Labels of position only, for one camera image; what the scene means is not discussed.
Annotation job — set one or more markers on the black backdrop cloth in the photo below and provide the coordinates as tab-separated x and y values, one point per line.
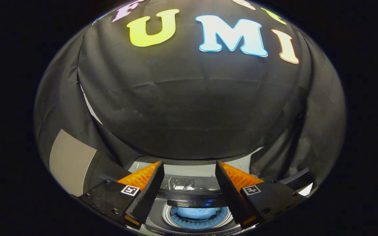
192	108

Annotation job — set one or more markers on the dark cabinet with grey door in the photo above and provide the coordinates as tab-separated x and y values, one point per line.
71	160

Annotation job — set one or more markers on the dark grey washing machine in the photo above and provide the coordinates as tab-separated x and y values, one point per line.
157	229

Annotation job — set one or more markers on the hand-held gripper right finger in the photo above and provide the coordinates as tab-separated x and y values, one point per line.
230	193

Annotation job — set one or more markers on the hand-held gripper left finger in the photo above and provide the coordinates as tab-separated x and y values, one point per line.
148	193

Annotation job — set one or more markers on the light blue polo shirt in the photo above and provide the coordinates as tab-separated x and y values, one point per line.
197	213

